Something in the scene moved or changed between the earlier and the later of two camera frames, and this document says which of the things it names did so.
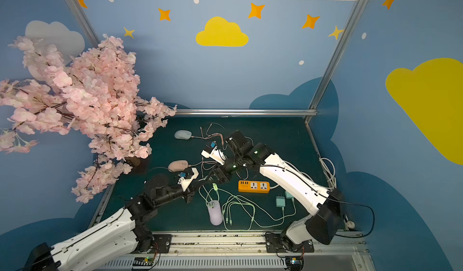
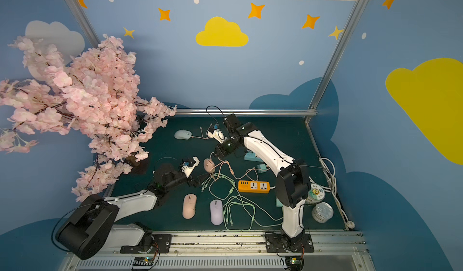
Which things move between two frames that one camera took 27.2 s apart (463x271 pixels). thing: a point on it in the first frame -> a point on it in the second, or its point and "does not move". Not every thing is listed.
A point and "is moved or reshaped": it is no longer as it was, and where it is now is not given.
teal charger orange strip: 287,195 is moved or reshaped
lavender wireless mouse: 215,212 does not move
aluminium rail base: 341,252 does not move
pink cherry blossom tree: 92,92 does not move
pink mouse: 178,165 -> 208,164
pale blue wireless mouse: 182,134 does not move
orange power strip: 254,186 does not move
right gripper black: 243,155 -> 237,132
